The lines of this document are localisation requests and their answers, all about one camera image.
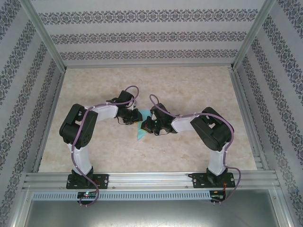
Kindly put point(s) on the turquoise cloth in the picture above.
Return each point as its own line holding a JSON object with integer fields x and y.
{"x": 140, "y": 134}

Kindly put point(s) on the black base plate left arm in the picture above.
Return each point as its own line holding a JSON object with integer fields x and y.
{"x": 101, "y": 180}

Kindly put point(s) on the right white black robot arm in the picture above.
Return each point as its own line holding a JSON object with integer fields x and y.
{"x": 217, "y": 160}

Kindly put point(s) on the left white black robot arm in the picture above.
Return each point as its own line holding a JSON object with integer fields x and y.
{"x": 81, "y": 163}

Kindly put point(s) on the black base plate right arm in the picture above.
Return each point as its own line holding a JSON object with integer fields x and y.
{"x": 200, "y": 180}

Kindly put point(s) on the grey metal sheet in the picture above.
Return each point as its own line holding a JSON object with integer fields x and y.
{"x": 151, "y": 215}

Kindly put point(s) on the aluminium cross bar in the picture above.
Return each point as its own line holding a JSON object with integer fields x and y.
{"x": 146, "y": 66}

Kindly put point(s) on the controller board with green light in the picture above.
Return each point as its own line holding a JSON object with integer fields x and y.
{"x": 87, "y": 194}

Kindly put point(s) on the small controller board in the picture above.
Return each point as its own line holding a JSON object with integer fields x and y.
{"x": 218, "y": 197}

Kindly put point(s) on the long aluminium mounting rail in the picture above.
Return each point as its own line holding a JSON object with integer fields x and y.
{"x": 151, "y": 179}

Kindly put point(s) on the aluminium side rail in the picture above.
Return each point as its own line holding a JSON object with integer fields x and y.
{"x": 248, "y": 120}
{"x": 49, "y": 120}

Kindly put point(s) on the aluminium frame post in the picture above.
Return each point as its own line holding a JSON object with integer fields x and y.
{"x": 45, "y": 37}
{"x": 255, "y": 35}

